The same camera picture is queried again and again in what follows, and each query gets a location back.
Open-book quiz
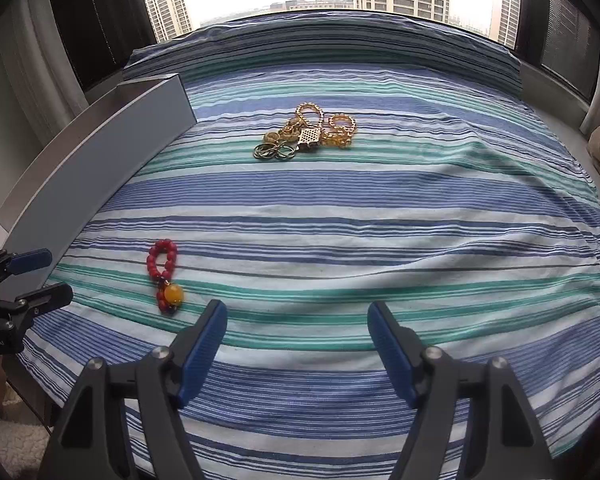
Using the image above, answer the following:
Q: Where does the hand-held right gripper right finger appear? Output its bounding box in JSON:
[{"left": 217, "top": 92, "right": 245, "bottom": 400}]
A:
[{"left": 367, "top": 301, "right": 561, "bottom": 480}]

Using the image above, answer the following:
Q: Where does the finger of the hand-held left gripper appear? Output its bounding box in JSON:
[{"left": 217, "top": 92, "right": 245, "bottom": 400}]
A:
[
  {"left": 0, "top": 247, "right": 54, "bottom": 288},
  {"left": 0, "top": 282, "right": 74, "bottom": 332}
]

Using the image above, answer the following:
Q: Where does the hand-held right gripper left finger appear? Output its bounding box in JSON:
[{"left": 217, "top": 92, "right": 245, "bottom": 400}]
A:
[{"left": 40, "top": 299, "right": 229, "bottom": 480}]

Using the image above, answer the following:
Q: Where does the red bead bracelet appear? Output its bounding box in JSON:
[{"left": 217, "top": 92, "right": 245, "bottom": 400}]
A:
[{"left": 146, "top": 238, "right": 187, "bottom": 317}]

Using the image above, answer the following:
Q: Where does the long grey box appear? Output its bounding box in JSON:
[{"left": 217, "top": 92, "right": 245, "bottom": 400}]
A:
[{"left": 0, "top": 72, "right": 199, "bottom": 302}]

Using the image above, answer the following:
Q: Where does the white fluffy rug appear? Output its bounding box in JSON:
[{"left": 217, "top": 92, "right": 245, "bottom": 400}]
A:
[{"left": 0, "top": 400, "right": 51, "bottom": 467}]

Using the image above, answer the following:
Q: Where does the striped bed sheet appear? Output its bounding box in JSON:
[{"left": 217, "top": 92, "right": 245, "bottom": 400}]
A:
[{"left": 17, "top": 10, "right": 600, "bottom": 466}]

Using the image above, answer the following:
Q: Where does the grey curtain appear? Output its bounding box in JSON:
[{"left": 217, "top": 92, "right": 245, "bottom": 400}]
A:
[{"left": 0, "top": 0, "right": 92, "bottom": 136}]

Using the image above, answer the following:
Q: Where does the slim apartment building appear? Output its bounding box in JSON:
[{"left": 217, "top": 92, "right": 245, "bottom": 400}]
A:
[{"left": 144, "top": 0, "right": 195, "bottom": 43}]

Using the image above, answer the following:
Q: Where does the distant apartment building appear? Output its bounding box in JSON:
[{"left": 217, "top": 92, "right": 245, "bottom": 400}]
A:
[{"left": 490, "top": 0, "right": 521, "bottom": 48}]

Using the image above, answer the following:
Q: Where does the low brick building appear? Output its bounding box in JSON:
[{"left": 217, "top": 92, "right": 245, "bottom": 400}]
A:
[{"left": 270, "top": 0, "right": 356, "bottom": 14}]

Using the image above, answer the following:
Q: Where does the dark louvred window panel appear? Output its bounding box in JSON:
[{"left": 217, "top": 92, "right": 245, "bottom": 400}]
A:
[{"left": 515, "top": 0, "right": 600, "bottom": 106}]

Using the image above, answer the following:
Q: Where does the gold mesh clasp bracelet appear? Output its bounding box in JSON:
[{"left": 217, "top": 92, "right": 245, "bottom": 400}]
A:
[{"left": 295, "top": 127, "right": 322, "bottom": 154}]

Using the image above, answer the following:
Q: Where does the gold chain bracelet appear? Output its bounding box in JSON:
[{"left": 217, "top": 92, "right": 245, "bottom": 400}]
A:
[
  {"left": 294, "top": 102, "right": 326, "bottom": 134},
  {"left": 327, "top": 113, "right": 359, "bottom": 150}
]

